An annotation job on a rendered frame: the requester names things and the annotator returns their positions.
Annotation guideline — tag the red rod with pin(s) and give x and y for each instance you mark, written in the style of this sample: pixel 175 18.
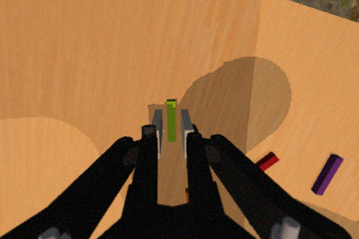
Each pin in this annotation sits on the red rod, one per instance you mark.
pixel 267 161

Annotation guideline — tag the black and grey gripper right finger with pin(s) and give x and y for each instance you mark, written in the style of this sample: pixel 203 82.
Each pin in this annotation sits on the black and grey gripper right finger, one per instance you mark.
pixel 270 210

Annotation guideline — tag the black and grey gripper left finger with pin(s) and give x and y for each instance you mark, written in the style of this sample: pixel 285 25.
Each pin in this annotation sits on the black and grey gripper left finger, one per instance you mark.
pixel 78 210

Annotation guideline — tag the purple rod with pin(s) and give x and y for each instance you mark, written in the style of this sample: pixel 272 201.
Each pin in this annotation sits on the purple rod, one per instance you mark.
pixel 325 176

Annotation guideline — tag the lime green rectangular bar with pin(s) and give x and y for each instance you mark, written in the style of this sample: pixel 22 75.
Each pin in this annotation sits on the lime green rectangular bar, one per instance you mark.
pixel 171 111

